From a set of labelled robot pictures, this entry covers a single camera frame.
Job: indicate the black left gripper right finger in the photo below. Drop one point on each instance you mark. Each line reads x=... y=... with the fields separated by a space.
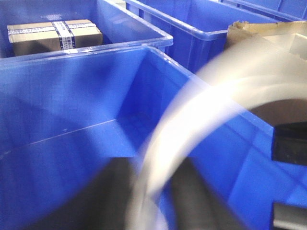
x=195 y=207

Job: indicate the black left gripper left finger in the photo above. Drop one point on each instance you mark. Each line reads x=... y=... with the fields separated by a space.
x=101 y=205

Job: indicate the blue bin upper middle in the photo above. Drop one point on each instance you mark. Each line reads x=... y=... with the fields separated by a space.
x=198 y=27

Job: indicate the white curved PVC pipe clamp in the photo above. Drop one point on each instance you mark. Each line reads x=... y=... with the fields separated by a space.
x=194 y=113

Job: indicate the taped brown cardboard box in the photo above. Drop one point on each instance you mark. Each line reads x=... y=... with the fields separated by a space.
x=33 y=38

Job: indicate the near blue bin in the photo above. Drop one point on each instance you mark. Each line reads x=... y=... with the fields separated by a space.
x=63 y=119

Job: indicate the blue bin with cardboard box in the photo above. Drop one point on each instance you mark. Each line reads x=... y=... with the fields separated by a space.
x=120 y=27

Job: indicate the torn open cardboard box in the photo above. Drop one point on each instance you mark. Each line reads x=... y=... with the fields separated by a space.
x=267 y=63

